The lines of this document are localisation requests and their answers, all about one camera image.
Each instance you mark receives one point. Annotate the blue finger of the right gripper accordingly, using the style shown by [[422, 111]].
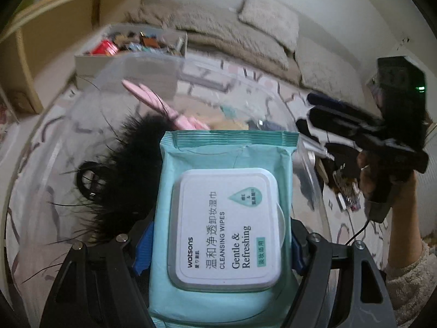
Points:
[[360, 127], [342, 108]]

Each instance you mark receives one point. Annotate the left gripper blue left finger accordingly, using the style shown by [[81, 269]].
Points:
[[105, 285]]

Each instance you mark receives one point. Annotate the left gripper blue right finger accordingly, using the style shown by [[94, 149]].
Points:
[[341, 285]]

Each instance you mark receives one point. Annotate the black feather hair clip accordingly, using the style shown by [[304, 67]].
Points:
[[115, 195]]

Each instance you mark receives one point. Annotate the teal cleansing wipes pack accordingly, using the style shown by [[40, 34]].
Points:
[[222, 236]]

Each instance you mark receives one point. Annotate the white cardboard box with clutter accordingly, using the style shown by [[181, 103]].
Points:
[[125, 39]]

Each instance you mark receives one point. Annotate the person right hand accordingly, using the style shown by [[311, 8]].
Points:
[[385, 193]]

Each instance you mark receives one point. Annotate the right quilted beige pillow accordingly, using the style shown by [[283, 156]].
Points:
[[326, 72]]

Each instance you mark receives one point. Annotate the quilted beige pillow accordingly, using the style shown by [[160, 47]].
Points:
[[224, 25], [326, 72]]

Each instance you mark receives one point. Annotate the silver rhinestone tiara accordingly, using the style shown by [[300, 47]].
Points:
[[348, 191]]

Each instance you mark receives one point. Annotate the bunny print bed sheet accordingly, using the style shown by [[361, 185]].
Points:
[[46, 214]]

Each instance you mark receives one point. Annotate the fluffy beige pillow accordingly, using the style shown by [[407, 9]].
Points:
[[273, 18]]

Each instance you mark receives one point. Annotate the clear plastic storage bin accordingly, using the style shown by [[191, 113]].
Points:
[[93, 165]]

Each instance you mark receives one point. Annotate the beige folded blanket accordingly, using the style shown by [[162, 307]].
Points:
[[157, 14]]

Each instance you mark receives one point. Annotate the left quilted beige pillow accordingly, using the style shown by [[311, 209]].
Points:
[[224, 25]]

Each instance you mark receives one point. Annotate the wooden shelf unit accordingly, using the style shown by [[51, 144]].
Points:
[[39, 43]]

